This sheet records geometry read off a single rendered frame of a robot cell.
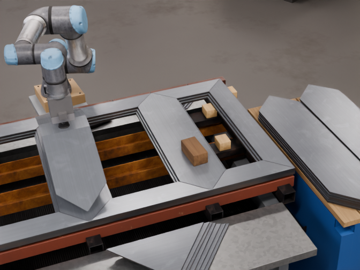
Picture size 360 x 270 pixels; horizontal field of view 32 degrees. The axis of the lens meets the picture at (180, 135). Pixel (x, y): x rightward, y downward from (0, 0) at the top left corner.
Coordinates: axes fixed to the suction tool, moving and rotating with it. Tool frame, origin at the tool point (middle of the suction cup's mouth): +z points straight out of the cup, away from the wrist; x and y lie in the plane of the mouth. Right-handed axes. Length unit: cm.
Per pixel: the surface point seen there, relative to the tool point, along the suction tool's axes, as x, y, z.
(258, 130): -8, 76, 16
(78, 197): -29.0, -1.5, 10.5
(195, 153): -19.3, 44.7, 10.6
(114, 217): -36.5, 9.1, 16.7
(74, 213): -30.5, -4.0, 15.5
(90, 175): -22.7, 4.6, 6.9
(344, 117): -12, 112, 15
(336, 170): -42, 91, 15
